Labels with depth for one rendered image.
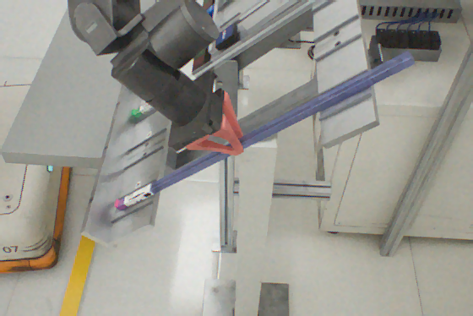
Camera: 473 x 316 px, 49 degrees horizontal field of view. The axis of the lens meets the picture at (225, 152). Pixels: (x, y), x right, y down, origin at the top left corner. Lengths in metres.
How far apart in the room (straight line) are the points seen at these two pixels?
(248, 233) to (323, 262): 0.64
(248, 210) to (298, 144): 0.96
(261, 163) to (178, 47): 0.35
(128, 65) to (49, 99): 0.69
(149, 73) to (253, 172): 0.35
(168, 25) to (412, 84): 0.81
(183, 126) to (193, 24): 0.14
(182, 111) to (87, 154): 0.53
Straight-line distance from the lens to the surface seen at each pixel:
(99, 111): 1.21
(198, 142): 0.66
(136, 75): 0.60
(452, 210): 1.61
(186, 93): 0.62
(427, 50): 1.34
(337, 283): 1.63
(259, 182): 0.91
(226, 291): 1.58
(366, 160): 1.37
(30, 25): 2.58
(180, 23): 0.57
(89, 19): 0.61
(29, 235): 1.49
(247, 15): 1.15
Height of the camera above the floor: 1.44
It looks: 50 degrees down
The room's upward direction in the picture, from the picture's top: straight up
